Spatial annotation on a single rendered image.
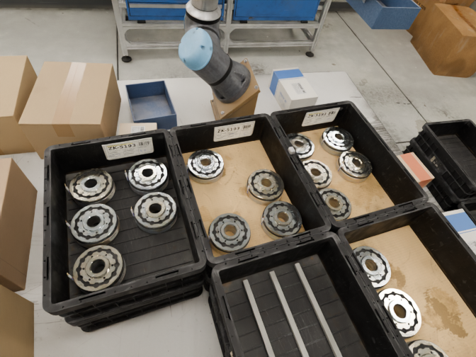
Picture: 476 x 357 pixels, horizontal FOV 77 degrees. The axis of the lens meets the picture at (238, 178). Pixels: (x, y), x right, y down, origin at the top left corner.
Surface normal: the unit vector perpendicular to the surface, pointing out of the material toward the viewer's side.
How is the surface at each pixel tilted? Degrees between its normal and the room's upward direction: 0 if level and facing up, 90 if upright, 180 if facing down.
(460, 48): 90
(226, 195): 0
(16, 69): 0
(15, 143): 90
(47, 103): 0
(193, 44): 46
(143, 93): 90
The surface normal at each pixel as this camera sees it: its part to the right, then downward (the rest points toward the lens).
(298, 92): 0.12, -0.58
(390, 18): 0.24, 0.80
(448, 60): 0.01, 0.81
